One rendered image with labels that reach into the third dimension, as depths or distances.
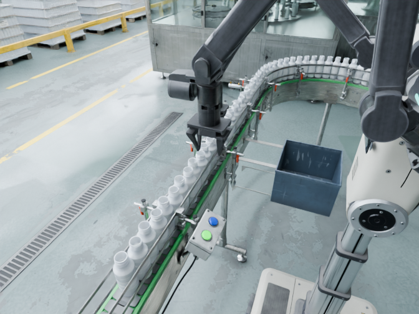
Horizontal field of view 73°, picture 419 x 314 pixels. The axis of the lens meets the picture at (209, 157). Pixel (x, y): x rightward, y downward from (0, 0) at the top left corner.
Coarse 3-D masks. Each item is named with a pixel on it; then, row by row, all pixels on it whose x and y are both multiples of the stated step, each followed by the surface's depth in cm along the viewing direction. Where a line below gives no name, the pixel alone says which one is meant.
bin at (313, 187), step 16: (272, 144) 165; (288, 144) 167; (304, 144) 163; (288, 160) 173; (304, 160) 169; (320, 160) 164; (336, 160) 161; (288, 176) 142; (304, 176) 139; (320, 176) 171; (336, 176) 154; (256, 192) 163; (272, 192) 152; (288, 192) 148; (304, 192) 144; (320, 192) 140; (336, 192) 137; (304, 208) 149; (320, 208) 145
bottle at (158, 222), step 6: (156, 210) 93; (156, 216) 90; (162, 216) 92; (150, 222) 93; (156, 222) 91; (162, 222) 92; (156, 228) 92; (162, 228) 92; (156, 234) 93; (168, 234) 98; (162, 240) 95; (162, 246) 97
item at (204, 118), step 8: (200, 112) 70; (208, 112) 69; (216, 112) 70; (192, 120) 74; (200, 120) 71; (208, 120) 70; (216, 120) 71; (224, 120) 74; (208, 128) 71; (216, 128) 70; (224, 128) 70
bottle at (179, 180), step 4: (176, 176) 106; (180, 176) 106; (176, 180) 107; (180, 180) 107; (184, 180) 105; (176, 184) 104; (180, 184) 104; (184, 184) 106; (180, 188) 105; (184, 188) 106; (180, 192) 105; (184, 192) 106; (184, 196) 107; (188, 200) 111; (184, 204) 109; (188, 204) 112; (184, 208) 110
